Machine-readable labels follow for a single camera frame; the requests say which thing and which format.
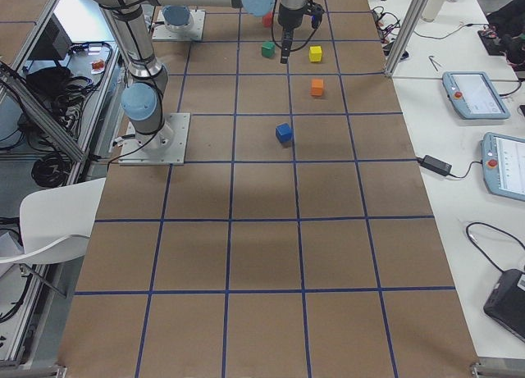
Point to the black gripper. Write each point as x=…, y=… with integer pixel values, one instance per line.
x=289, y=22

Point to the red wooden block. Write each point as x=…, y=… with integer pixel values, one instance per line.
x=267, y=20

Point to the green wooden block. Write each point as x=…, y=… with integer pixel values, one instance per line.
x=268, y=49

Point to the yellow wooden block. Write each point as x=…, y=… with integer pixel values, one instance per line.
x=315, y=54

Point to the orange wooden block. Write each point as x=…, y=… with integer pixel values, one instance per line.
x=317, y=88

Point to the blue wooden block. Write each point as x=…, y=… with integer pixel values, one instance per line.
x=284, y=133

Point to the black power adapter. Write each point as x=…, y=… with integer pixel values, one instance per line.
x=435, y=165

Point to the teach pendant far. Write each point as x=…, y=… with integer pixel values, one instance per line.
x=473, y=96

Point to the teach pendant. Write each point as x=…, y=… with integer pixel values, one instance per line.
x=503, y=165
x=473, y=96

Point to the teach pendant near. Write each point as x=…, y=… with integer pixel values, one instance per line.
x=503, y=165

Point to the white chair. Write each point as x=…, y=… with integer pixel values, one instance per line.
x=56, y=224

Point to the black device on table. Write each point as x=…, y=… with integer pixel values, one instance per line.
x=505, y=304

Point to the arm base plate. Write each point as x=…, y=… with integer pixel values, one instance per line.
x=179, y=27
x=167, y=147

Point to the aluminium frame post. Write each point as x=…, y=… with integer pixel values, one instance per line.
x=415, y=9

